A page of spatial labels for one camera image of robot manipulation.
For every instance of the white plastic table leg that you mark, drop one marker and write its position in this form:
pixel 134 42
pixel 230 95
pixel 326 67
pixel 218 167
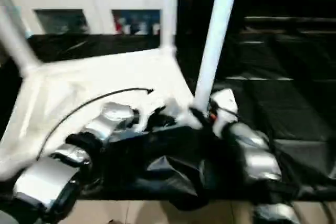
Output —
pixel 8 167
pixel 15 37
pixel 218 37
pixel 169 11

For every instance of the white plastic table top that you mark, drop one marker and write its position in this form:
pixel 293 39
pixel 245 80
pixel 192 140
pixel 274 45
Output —
pixel 92 77

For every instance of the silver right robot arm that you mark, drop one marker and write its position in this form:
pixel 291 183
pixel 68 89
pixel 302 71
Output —
pixel 260 161

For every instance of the black work mat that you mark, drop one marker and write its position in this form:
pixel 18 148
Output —
pixel 275 103

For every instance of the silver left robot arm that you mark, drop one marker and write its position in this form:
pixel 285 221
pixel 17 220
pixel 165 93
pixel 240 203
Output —
pixel 113 113

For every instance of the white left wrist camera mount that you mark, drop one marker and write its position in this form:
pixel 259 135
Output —
pixel 143 119

